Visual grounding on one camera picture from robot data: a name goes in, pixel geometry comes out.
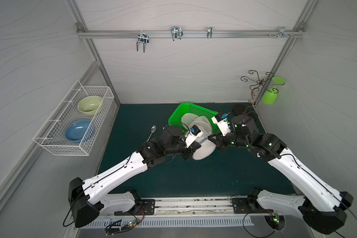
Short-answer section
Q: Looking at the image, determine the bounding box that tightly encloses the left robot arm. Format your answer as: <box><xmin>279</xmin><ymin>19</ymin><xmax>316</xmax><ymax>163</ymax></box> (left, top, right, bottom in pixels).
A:
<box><xmin>68</xmin><ymin>126</ymin><xmax>203</xmax><ymax>228</ymax></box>

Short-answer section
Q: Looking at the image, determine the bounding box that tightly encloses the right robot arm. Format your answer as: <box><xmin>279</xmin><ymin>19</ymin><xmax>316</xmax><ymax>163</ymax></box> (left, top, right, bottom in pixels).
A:
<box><xmin>209</xmin><ymin>114</ymin><xmax>354</xmax><ymax>235</ymax></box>

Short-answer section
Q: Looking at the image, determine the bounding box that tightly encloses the green plastic basket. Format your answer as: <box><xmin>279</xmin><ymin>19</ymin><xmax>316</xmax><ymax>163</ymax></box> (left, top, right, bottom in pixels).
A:
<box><xmin>168</xmin><ymin>103</ymin><xmax>220</xmax><ymax>133</ymax></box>

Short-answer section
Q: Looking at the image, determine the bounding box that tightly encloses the metal spoon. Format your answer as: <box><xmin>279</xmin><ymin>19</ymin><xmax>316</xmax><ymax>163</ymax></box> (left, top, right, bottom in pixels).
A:
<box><xmin>147</xmin><ymin>125</ymin><xmax>157</xmax><ymax>142</ymax></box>

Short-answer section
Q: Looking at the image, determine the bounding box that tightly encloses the bronze cup tree stand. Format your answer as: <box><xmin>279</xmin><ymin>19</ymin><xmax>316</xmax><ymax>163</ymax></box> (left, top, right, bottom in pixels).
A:
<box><xmin>232</xmin><ymin>70</ymin><xmax>275</xmax><ymax>116</ymax></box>

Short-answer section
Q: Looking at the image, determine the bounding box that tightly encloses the green plastic wine glass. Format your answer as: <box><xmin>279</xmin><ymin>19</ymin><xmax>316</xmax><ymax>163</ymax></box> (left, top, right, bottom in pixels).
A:
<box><xmin>262</xmin><ymin>76</ymin><xmax>286</xmax><ymax>105</ymax></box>

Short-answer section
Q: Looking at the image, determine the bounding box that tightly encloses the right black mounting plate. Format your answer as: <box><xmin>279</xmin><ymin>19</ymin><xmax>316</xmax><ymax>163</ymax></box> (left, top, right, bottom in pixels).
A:
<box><xmin>230</xmin><ymin>196</ymin><xmax>274</xmax><ymax>214</ymax></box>

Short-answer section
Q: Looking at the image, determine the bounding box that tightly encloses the black mounting plate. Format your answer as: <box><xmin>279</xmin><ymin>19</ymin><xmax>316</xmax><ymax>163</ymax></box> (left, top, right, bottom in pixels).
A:
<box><xmin>230</xmin><ymin>196</ymin><xmax>274</xmax><ymax>214</ymax></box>
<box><xmin>114</xmin><ymin>199</ymin><xmax>155</xmax><ymax>216</ymax></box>

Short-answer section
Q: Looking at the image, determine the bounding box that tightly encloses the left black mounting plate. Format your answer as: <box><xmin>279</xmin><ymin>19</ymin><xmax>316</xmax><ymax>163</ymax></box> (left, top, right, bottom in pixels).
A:
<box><xmin>114</xmin><ymin>199</ymin><xmax>155</xmax><ymax>216</ymax></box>

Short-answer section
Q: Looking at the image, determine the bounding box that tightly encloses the small flat metal hook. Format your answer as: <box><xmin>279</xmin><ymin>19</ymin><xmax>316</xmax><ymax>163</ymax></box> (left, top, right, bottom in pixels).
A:
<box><xmin>207</xmin><ymin>27</ymin><xmax>213</xmax><ymax>39</ymax></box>

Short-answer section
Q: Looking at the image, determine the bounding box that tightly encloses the light green bowl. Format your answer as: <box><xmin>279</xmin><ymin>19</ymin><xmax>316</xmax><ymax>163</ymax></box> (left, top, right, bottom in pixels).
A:
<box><xmin>77</xmin><ymin>95</ymin><xmax>104</xmax><ymax>117</ymax></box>

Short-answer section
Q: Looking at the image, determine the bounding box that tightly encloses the looped metal hook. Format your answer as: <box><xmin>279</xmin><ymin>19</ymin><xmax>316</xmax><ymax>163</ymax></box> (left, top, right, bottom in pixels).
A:
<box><xmin>171</xmin><ymin>26</ymin><xmax>183</xmax><ymax>41</ymax></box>

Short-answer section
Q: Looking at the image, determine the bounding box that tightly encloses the blue bowl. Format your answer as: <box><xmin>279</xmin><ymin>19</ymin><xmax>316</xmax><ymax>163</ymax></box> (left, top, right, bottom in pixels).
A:
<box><xmin>64</xmin><ymin>120</ymin><xmax>96</xmax><ymax>143</ymax></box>

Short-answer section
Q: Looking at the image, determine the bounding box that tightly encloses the double prong metal hook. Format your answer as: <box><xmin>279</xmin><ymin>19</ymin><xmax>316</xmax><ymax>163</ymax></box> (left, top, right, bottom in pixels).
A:
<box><xmin>136</xmin><ymin>33</ymin><xmax>149</xmax><ymax>52</ymax></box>

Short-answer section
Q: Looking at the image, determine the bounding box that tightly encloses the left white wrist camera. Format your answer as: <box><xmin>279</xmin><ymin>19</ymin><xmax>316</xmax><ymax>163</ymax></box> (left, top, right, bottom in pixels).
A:
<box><xmin>185</xmin><ymin>125</ymin><xmax>203</xmax><ymax>148</ymax></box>

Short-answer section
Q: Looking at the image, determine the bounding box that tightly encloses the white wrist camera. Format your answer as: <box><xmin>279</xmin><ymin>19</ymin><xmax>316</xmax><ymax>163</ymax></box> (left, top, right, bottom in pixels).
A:
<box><xmin>211</xmin><ymin>113</ymin><xmax>231</xmax><ymax>136</ymax></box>
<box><xmin>185</xmin><ymin>125</ymin><xmax>203</xmax><ymax>148</ymax></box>

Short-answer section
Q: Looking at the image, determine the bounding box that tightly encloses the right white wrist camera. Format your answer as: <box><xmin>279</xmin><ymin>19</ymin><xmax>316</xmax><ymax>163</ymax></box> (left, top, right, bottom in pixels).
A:
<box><xmin>211</xmin><ymin>113</ymin><xmax>231</xmax><ymax>136</ymax></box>

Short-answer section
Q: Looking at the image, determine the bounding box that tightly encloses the right black cable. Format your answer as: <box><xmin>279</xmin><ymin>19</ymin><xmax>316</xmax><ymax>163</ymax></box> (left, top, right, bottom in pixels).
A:
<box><xmin>228</xmin><ymin>194</ymin><xmax>277</xmax><ymax>238</ymax></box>

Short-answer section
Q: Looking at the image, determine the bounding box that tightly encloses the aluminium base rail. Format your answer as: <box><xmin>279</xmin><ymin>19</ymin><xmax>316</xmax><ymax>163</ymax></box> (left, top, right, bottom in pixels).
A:
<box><xmin>130</xmin><ymin>194</ymin><xmax>304</xmax><ymax>220</ymax></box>

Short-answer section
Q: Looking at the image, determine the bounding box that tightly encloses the round floor cable port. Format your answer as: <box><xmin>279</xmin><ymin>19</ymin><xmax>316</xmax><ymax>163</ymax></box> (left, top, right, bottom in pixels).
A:
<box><xmin>264</xmin><ymin>215</ymin><xmax>286</xmax><ymax>231</ymax></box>

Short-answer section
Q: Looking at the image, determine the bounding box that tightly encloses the white slotted cable duct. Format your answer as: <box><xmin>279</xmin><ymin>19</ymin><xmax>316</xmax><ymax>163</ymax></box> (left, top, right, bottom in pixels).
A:
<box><xmin>84</xmin><ymin>216</ymin><xmax>254</xmax><ymax>229</ymax></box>

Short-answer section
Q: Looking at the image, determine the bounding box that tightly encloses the left bundle of cables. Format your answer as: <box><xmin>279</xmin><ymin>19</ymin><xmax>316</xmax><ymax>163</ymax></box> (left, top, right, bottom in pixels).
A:
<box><xmin>103</xmin><ymin>205</ymin><xmax>145</xmax><ymax>236</ymax></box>

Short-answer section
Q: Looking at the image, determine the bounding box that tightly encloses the aluminium top rail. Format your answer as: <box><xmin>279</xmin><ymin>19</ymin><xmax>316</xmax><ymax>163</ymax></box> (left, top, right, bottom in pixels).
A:
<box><xmin>75</xmin><ymin>22</ymin><xmax>306</xmax><ymax>40</ymax></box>

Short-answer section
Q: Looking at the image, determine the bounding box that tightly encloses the white wire wall basket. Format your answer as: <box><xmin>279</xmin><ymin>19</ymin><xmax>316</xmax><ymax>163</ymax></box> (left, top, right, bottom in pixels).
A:
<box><xmin>33</xmin><ymin>81</ymin><xmax>115</xmax><ymax>156</ymax></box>

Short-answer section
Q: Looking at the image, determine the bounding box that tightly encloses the right metal rail hook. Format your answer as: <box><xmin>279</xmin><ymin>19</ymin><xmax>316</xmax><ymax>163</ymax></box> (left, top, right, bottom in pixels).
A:
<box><xmin>268</xmin><ymin>27</ymin><xmax>294</xmax><ymax>39</ymax></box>

